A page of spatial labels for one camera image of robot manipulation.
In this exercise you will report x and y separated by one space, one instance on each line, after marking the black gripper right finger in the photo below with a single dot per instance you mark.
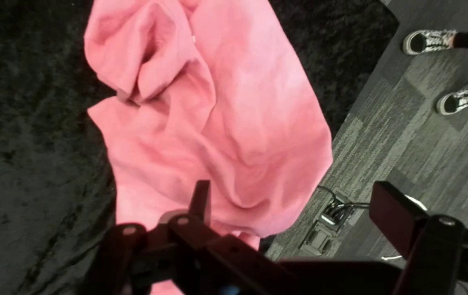
433 246

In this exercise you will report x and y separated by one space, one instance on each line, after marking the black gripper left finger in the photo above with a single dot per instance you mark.
181 249

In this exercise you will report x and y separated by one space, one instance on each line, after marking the black velvet table cloth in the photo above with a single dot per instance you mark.
55 188

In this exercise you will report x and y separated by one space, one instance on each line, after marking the grey sneaker upper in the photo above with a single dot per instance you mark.
423 41

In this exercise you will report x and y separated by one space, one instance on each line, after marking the pink cloth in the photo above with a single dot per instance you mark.
206 90

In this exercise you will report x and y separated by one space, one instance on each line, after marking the grey sneaker lower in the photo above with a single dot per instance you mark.
453 101

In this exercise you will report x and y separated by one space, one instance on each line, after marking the grey sneaker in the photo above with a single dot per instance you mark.
423 41
453 101

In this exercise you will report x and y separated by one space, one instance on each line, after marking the floor power outlet box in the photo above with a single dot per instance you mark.
324 233

